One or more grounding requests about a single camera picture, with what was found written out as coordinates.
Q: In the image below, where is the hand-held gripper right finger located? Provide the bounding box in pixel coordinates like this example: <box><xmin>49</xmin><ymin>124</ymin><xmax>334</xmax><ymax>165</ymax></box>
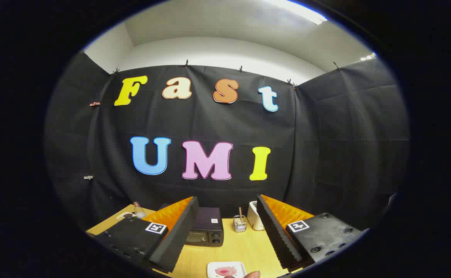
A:
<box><xmin>256</xmin><ymin>194</ymin><xmax>365</xmax><ymax>271</ymax></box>

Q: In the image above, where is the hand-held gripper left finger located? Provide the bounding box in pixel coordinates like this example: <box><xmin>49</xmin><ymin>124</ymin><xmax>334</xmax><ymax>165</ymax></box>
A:
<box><xmin>94</xmin><ymin>196</ymin><xmax>199</xmax><ymax>274</ymax></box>

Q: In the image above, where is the black toaster oven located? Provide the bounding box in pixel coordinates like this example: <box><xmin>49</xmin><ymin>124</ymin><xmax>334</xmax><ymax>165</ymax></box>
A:
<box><xmin>158</xmin><ymin>203</ymin><xmax>225</xmax><ymax>247</ymax></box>

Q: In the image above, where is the white square plate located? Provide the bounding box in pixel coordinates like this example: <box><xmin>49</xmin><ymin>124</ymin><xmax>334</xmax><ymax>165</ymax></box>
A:
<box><xmin>207</xmin><ymin>261</ymin><xmax>247</xmax><ymax>278</ymax></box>

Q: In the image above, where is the white bread toaster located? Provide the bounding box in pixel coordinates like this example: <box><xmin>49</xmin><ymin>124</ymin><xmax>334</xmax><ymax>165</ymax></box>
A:
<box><xmin>247</xmin><ymin>201</ymin><xmax>265</xmax><ymax>231</ymax></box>

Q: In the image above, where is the clear square holder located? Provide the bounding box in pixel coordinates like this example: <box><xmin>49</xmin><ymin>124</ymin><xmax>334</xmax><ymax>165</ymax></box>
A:
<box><xmin>233</xmin><ymin>215</ymin><xmax>248</xmax><ymax>232</ymax></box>

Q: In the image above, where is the row of black cloth clips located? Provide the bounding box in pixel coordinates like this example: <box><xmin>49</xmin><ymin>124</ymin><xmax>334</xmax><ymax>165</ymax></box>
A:
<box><xmin>110</xmin><ymin>59</ymin><xmax>342</xmax><ymax>89</ymax></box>

